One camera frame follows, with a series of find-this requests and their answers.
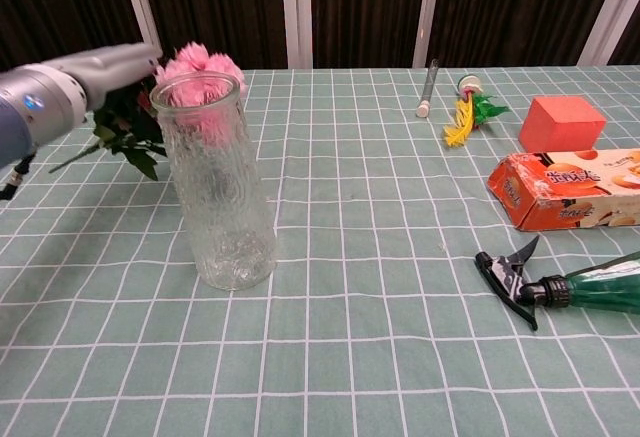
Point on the green checked tablecloth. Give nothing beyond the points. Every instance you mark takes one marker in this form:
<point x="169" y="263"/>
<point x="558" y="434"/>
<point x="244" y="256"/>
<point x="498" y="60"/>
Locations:
<point x="350" y="357"/>

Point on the pink artificial flower bouquet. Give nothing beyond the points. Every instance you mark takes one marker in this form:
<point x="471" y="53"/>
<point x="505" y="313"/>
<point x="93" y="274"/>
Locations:
<point x="192" y="58"/>

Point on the orange foam cube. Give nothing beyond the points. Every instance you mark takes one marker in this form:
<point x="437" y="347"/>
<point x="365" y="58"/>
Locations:
<point x="555" y="127"/>

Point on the clear tube with white cap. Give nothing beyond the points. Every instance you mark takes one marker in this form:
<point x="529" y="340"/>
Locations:
<point x="424" y="107"/>

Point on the yellow green feather shuttlecock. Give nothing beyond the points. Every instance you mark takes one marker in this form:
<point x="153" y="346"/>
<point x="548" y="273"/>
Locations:
<point x="462" y="123"/>

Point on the white frame post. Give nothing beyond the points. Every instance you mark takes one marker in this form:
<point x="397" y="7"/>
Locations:
<point x="297" y="7"/>
<point x="607" y="12"/>
<point x="137" y="2"/>
<point x="429" y="7"/>

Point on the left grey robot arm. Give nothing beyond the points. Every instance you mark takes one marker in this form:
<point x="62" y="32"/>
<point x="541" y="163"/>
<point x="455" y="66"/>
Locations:
<point x="35" y="107"/>

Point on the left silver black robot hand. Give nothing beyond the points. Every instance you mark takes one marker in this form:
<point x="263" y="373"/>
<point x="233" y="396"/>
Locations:
<point x="120" y="69"/>

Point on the black curtain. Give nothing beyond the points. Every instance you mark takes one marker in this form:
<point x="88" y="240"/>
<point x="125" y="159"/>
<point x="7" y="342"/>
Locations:
<point x="225" y="7"/>

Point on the orange egg roll snack box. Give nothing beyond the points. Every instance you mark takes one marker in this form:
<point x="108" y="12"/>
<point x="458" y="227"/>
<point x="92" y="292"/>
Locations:
<point x="550" y="194"/>

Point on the clear glass cup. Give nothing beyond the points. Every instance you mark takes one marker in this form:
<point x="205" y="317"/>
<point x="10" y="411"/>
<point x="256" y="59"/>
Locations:
<point x="227" y="237"/>

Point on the green spray bottle black nozzle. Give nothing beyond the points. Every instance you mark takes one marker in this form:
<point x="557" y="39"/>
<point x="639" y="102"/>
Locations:
<point x="600" y="287"/>

